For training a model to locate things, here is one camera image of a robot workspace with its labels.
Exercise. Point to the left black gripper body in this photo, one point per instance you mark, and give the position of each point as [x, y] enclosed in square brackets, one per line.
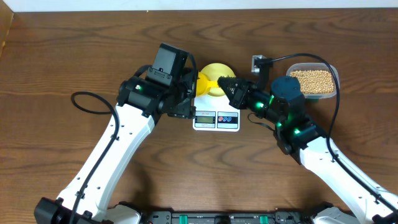
[189, 93]

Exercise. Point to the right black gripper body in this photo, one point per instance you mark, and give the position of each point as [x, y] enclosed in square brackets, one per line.
[257, 99]

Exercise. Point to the yellow measuring scoop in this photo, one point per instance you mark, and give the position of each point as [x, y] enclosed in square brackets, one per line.
[207, 84]

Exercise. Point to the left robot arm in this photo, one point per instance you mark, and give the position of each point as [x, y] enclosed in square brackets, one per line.
[87, 196]

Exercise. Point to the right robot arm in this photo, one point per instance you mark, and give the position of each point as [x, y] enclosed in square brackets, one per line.
[309, 144]

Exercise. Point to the pale yellow bowl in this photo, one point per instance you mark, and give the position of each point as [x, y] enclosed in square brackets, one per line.
[215, 70]

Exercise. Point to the white digital kitchen scale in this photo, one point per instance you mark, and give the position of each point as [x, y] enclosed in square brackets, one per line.
[213, 113]

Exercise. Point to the soybeans in container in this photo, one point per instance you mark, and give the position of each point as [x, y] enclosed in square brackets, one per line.
[314, 81]

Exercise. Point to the clear plastic container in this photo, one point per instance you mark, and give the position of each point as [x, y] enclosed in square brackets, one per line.
[313, 66]

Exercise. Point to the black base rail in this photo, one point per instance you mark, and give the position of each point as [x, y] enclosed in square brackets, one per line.
[278, 217]

